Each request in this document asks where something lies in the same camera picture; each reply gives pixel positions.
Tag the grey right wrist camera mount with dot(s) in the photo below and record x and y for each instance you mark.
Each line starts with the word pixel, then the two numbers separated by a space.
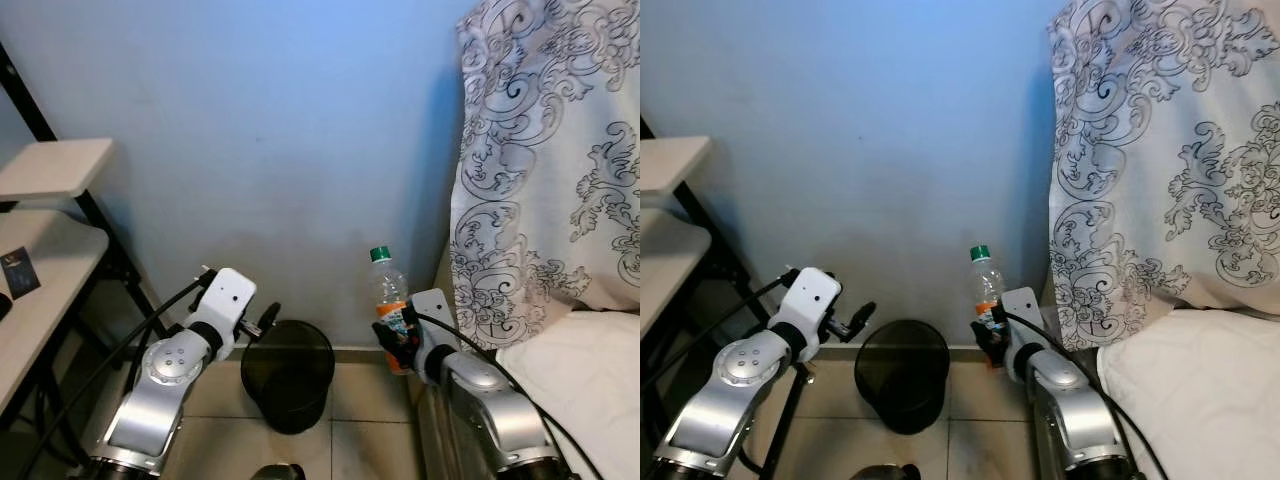
pixel 435 310
pixel 1022 308

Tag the black mesh waste bin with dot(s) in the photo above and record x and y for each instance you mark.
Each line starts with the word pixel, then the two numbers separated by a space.
pixel 290 375
pixel 905 375

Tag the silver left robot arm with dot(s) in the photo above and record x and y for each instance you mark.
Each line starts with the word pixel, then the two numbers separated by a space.
pixel 745 370
pixel 160 380

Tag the small dark card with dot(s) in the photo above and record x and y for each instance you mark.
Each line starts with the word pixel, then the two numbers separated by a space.
pixel 18 270

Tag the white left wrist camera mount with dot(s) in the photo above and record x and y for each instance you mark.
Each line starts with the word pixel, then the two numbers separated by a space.
pixel 815 292
pixel 228 292

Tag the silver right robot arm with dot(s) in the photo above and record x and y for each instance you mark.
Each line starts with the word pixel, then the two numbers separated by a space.
pixel 490 410
pixel 1060 400

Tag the white desk board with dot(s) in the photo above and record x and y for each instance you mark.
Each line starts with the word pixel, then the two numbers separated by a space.
pixel 665 270
pixel 40 300

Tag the grey robot leg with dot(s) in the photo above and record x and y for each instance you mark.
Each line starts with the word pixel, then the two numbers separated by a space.
pixel 275 472
pixel 885 472

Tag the green cap plastic drink bottle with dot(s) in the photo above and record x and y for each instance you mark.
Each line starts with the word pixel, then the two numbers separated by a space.
pixel 385 285
pixel 985 280

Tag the white quilted mattress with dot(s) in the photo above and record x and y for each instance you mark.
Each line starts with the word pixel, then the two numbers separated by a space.
pixel 1200 400
pixel 580 400

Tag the small white shelf board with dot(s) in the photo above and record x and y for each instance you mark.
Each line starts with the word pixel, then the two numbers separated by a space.
pixel 670 160
pixel 50 165

